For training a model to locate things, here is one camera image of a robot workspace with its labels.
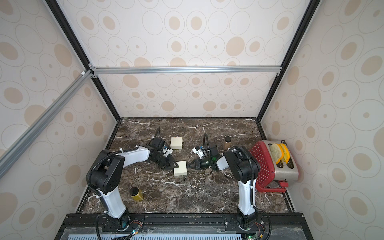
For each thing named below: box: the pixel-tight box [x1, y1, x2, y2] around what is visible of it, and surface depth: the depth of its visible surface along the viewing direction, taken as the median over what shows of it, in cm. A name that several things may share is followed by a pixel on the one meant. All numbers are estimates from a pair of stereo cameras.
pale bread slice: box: [269, 143, 284, 165], surface depth 79 cm
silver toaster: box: [262, 140, 278, 180], surface depth 76 cm
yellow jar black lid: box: [129, 186, 144, 202], surface depth 76 cm
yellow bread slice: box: [278, 143, 291, 164], surface depth 78 cm
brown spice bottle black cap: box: [223, 136, 232, 151], surface depth 97 cm
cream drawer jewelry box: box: [170, 137, 183, 149], surface depth 105 cm
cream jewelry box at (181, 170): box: [173, 160, 187, 176], surface depth 91 cm
